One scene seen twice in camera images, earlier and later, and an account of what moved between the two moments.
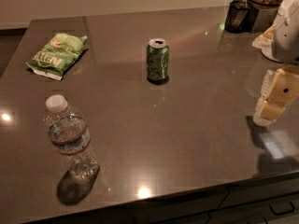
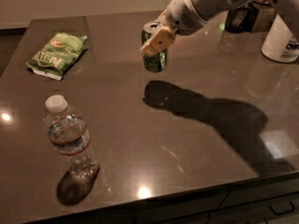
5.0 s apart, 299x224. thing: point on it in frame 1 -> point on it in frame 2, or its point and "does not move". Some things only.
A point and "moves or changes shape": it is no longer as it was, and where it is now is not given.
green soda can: [157, 59] moves or changes shape
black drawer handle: [283, 212] does not move
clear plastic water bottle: [68, 134] does not move
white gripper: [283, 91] -> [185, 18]
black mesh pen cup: [239, 17] does not move
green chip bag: [55, 52] does not move
